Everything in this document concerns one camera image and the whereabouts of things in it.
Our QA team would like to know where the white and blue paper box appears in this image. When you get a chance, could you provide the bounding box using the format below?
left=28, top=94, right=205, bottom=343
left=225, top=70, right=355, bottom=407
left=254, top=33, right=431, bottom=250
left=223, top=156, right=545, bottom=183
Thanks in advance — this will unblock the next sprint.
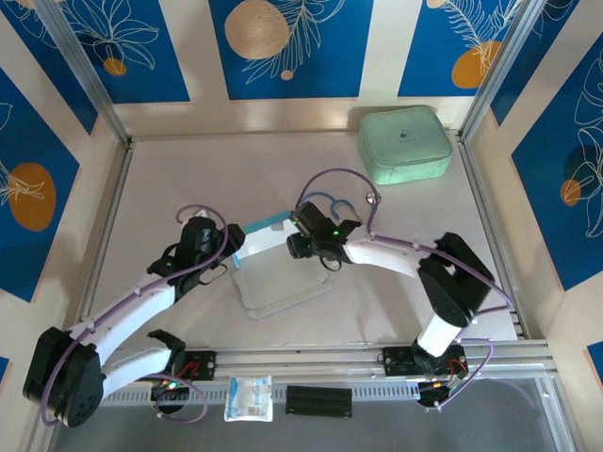
left=232, top=210, right=332, bottom=322

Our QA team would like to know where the blue tube stethoscope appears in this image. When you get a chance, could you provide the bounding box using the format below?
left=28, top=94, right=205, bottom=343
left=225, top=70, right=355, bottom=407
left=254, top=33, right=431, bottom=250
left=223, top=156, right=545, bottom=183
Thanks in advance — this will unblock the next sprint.
left=301, top=189, right=382, bottom=225

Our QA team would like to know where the mint green zip case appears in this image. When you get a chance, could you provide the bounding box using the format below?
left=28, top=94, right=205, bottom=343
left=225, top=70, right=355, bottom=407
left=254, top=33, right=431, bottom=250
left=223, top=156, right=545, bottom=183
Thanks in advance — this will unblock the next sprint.
left=358, top=104, right=454, bottom=186

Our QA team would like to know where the black controller board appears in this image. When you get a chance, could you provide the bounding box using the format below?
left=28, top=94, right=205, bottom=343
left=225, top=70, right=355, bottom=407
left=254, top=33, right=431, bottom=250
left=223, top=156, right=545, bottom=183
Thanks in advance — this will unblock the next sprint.
left=416, top=379, right=454, bottom=407
left=150, top=379, right=190, bottom=402

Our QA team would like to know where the white and blue wipes packet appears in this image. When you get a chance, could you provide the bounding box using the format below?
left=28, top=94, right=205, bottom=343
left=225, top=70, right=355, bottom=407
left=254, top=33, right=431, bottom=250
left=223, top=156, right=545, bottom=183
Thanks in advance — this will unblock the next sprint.
left=223, top=375, right=274, bottom=423

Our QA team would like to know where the black ribbed block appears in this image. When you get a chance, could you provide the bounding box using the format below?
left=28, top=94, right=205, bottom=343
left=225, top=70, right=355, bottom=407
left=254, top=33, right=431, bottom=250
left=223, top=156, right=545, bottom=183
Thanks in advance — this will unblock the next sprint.
left=285, top=384, right=353, bottom=418

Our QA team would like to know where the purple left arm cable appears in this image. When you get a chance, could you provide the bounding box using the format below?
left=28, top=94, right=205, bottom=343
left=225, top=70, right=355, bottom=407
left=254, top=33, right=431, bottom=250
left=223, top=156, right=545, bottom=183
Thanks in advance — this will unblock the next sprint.
left=40, top=203, right=232, bottom=428

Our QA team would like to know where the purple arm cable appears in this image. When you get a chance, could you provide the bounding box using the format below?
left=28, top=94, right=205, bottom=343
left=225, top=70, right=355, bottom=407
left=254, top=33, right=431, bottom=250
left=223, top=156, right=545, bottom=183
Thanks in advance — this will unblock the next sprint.
left=40, top=203, right=232, bottom=428
left=299, top=168, right=515, bottom=412

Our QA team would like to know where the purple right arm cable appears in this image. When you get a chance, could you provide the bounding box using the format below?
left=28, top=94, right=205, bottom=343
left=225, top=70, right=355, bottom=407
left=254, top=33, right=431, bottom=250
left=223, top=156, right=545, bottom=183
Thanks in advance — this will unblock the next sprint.
left=299, top=168, right=515, bottom=412

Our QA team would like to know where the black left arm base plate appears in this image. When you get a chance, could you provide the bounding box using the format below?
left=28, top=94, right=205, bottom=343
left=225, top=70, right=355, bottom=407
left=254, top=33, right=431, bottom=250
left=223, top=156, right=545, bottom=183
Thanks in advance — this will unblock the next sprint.
left=178, top=350, right=218, bottom=382

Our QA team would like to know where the aluminium front rail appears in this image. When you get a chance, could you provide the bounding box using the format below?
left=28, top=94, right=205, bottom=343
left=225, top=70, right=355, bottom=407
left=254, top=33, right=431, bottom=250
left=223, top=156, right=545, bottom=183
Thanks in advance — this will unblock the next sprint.
left=40, top=339, right=562, bottom=390

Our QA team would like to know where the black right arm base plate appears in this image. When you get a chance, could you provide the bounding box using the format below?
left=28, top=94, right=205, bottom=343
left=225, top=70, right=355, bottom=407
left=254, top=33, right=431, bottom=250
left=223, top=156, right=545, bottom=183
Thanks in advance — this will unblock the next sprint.
left=382, top=346, right=467, bottom=378

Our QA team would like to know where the perforated grey cable tray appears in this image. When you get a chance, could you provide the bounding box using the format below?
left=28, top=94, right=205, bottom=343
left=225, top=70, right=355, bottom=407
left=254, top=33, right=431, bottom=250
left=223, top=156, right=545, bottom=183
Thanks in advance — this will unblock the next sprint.
left=101, top=381, right=425, bottom=407

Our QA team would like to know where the aluminium frame post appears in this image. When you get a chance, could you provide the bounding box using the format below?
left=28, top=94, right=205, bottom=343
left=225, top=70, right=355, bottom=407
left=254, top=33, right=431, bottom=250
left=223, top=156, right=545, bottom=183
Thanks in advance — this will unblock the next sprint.
left=33, top=0, right=133, bottom=145
left=459, top=0, right=552, bottom=142

